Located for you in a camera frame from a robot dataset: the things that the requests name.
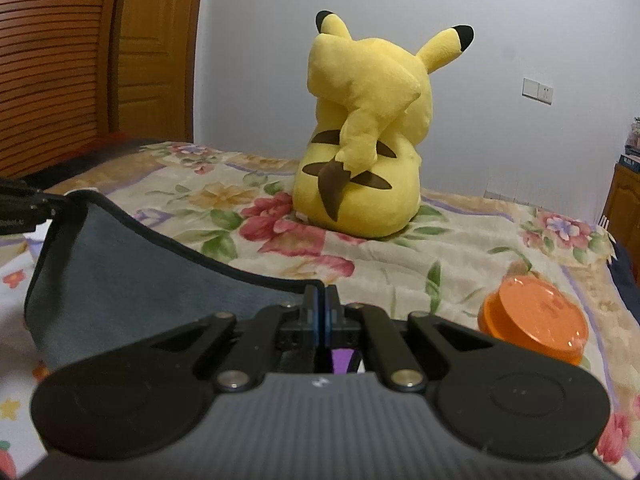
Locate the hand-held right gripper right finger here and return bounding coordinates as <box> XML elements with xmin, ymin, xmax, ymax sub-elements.
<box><xmin>323</xmin><ymin>284</ymin><xmax>497</xmax><ymax>394</ymax></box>

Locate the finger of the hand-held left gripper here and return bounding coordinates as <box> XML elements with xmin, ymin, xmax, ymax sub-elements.
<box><xmin>0</xmin><ymin>179</ymin><xmax>69</xmax><ymax>221</ymax></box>

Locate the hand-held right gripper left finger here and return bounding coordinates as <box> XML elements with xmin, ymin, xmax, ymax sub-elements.
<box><xmin>148</xmin><ymin>284</ymin><xmax>322</xmax><ymax>394</ymax></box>

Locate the grey-blue towel with dark edging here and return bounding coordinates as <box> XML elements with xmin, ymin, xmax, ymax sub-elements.
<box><xmin>23</xmin><ymin>189</ymin><xmax>326</xmax><ymax>377</ymax></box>

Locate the floral bed sheet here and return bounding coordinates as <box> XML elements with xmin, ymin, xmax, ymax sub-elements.
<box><xmin>0</xmin><ymin>140</ymin><xmax>640</xmax><ymax>476</ymax></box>

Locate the wooden louvered wardrobe door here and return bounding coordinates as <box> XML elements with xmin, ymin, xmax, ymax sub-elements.
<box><xmin>0</xmin><ymin>0</ymin><xmax>125</xmax><ymax>182</ymax></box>

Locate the yellow plush toy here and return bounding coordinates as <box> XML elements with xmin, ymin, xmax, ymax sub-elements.
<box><xmin>292</xmin><ymin>10</ymin><xmax>475</xmax><ymax>239</ymax></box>

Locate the orange round lidded container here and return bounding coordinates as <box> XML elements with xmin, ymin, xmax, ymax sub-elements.
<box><xmin>477</xmin><ymin>276</ymin><xmax>592</xmax><ymax>365</ymax></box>

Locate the dark blue cloth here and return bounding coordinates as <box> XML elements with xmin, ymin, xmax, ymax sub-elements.
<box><xmin>611</xmin><ymin>238</ymin><xmax>640</xmax><ymax>324</ymax></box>

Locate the wooden cabinet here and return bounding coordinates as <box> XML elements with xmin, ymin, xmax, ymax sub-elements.
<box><xmin>600</xmin><ymin>162</ymin><xmax>640</xmax><ymax>244</ymax></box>

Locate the stack of books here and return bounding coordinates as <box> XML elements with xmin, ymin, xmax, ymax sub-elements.
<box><xmin>619</xmin><ymin>116</ymin><xmax>640</xmax><ymax>168</ymax></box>

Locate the white wall socket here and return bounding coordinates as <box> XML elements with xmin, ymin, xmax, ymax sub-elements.
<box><xmin>521</xmin><ymin>77</ymin><xmax>555</xmax><ymax>106</ymax></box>

